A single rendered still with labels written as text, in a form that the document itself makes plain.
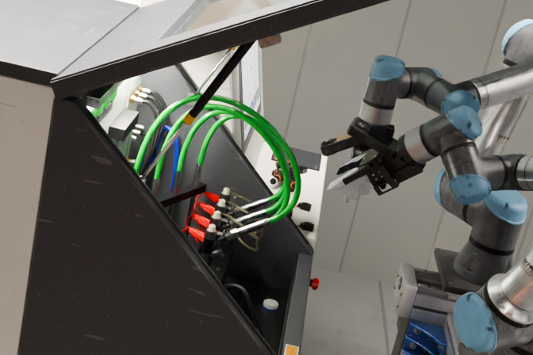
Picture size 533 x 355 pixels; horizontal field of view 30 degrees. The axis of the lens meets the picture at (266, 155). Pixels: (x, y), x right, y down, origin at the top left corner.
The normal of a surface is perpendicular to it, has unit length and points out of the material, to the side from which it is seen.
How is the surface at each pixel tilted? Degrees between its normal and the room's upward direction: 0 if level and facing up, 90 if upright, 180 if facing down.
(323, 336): 0
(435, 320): 90
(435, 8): 90
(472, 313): 97
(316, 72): 90
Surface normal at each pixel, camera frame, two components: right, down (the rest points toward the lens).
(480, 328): -0.88, 0.10
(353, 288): 0.21, -0.92
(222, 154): -0.11, 0.33
